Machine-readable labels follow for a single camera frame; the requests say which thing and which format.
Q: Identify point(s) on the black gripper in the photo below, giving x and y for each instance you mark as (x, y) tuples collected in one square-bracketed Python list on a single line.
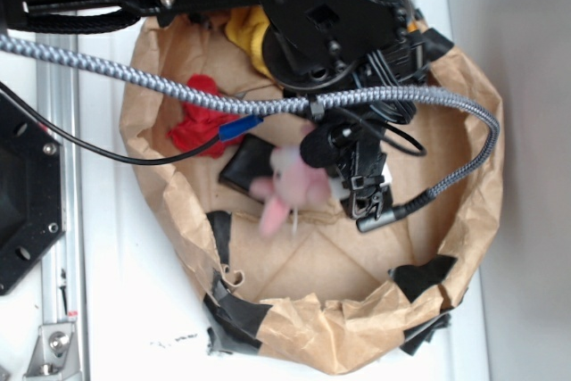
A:
[(354, 162)]

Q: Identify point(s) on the pink plush bunny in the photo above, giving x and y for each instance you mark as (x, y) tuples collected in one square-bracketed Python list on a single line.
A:
[(293, 185)]

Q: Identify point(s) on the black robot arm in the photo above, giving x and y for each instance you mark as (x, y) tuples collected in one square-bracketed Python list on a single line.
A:
[(321, 51)]

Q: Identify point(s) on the black rectangular block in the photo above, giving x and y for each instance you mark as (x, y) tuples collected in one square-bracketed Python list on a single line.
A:
[(250, 161)]

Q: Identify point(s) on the brown paper bag tray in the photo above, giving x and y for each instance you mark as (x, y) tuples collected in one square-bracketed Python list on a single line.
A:
[(327, 296)]

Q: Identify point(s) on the red crumpled cloth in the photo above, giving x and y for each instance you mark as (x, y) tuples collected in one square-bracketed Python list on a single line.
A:
[(199, 124)]

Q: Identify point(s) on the yellow knitted cloth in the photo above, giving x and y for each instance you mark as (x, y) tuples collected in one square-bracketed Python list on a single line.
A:
[(246, 29)]

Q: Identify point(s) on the aluminium extrusion rail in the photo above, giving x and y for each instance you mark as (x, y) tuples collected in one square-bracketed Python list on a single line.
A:
[(61, 348)]

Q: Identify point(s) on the black octagonal mount plate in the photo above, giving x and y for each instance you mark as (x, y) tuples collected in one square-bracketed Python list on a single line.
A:
[(31, 194)]

